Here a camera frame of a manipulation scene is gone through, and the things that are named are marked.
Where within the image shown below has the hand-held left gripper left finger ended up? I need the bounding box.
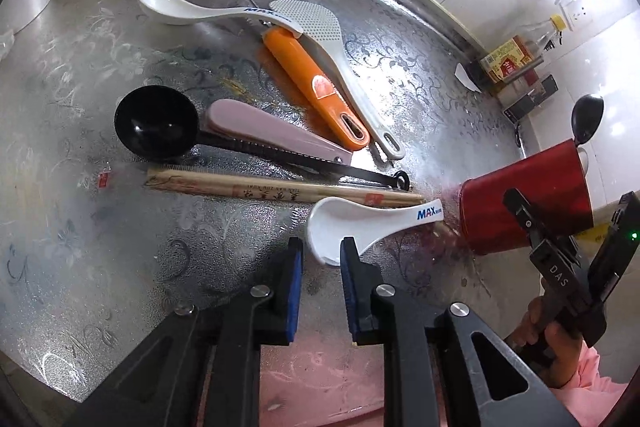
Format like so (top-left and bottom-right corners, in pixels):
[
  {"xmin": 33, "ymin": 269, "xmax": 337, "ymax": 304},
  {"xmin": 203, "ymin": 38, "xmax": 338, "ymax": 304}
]
[{"xmin": 65, "ymin": 237, "xmax": 305, "ymax": 427}]

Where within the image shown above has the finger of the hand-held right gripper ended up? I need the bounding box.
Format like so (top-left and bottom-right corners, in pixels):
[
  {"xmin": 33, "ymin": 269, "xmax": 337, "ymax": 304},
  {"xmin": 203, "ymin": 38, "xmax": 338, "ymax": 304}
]
[{"xmin": 502, "ymin": 188, "xmax": 582, "ymax": 309}]

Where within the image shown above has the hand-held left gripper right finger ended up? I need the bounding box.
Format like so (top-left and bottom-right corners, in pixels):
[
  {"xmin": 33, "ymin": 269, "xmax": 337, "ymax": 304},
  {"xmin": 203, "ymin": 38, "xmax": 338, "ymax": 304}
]
[{"xmin": 340, "ymin": 237, "xmax": 581, "ymax": 427}]

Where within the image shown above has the red utensil holder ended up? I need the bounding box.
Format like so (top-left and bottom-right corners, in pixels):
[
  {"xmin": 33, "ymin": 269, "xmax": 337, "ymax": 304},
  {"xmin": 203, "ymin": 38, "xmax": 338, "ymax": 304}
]
[{"xmin": 459, "ymin": 139, "xmax": 596, "ymax": 255}]

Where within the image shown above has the white ceramic spoon blue print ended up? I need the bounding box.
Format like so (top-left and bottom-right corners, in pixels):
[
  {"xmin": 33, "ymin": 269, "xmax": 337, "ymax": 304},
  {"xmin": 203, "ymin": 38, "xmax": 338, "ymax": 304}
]
[
  {"xmin": 136, "ymin": 0, "xmax": 301, "ymax": 30},
  {"xmin": 306, "ymin": 197, "xmax": 445, "ymax": 267}
]

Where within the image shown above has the small black spoon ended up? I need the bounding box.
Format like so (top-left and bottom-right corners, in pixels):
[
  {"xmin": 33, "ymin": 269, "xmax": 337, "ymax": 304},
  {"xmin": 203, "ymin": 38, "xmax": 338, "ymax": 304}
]
[{"xmin": 571, "ymin": 94, "xmax": 606, "ymax": 148}]

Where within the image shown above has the black ladle serrated handle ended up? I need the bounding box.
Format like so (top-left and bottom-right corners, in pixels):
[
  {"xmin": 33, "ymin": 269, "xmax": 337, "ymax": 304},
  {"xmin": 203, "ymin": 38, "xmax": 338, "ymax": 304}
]
[{"xmin": 114, "ymin": 88, "xmax": 411, "ymax": 190}]

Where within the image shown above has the white rice paddle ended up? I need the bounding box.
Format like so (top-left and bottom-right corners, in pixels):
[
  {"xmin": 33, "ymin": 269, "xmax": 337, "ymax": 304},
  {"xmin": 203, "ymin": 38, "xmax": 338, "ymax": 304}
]
[{"xmin": 269, "ymin": 0, "xmax": 406, "ymax": 160}]

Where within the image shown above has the person's right forearm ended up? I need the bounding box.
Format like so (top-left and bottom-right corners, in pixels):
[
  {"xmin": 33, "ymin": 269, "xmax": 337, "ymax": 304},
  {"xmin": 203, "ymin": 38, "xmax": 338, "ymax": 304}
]
[{"xmin": 550, "ymin": 339, "xmax": 633, "ymax": 427}]

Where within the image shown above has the person's right hand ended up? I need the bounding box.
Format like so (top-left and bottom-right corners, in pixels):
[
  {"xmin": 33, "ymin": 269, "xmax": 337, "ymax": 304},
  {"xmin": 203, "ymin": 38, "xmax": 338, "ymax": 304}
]
[{"xmin": 505, "ymin": 295, "xmax": 587, "ymax": 389}]

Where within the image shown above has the person's pink garment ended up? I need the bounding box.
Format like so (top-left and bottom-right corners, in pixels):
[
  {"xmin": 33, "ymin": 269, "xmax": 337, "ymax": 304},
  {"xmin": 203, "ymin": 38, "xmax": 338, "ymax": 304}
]
[{"xmin": 259, "ymin": 337, "xmax": 397, "ymax": 427}]

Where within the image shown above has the black rectangular box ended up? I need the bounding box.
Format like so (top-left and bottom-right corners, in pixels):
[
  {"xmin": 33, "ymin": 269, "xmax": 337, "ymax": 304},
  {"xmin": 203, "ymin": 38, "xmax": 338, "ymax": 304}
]
[{"xmin": 502, "ymin": 74, "xmax": 558, "ymax": 124}]

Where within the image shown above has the white paper scrap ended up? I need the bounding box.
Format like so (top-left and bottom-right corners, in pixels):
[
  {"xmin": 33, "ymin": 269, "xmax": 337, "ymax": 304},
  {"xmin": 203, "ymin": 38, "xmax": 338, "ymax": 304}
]
[{"xmin": 454, "ymin": 63, "xmax": 483, "ymax": 92}]

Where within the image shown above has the glass bottle yellow red label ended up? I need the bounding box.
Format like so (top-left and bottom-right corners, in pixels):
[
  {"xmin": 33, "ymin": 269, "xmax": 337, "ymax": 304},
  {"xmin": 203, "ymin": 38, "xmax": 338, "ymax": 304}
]
[{"xmin": 479, "ymin": 14, "xmax": 569, "ymax": 84}]

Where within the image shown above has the white wall socket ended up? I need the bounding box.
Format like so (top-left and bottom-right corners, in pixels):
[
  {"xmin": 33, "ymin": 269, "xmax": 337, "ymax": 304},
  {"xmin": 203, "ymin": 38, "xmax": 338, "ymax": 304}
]
[{"xmin": 545, "ymin": 0, "xmax": 590, "ymax": 32}]

